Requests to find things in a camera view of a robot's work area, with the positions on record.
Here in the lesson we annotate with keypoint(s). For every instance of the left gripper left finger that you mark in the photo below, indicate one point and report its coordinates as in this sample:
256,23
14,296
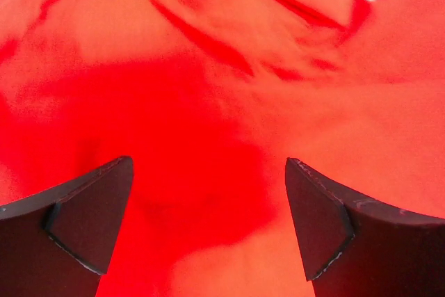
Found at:
60,242

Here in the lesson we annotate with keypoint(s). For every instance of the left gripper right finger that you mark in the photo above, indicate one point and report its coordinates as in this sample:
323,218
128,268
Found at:
354,245

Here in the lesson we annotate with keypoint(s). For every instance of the red t shirt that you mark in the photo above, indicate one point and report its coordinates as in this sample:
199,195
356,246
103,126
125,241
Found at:
209,98

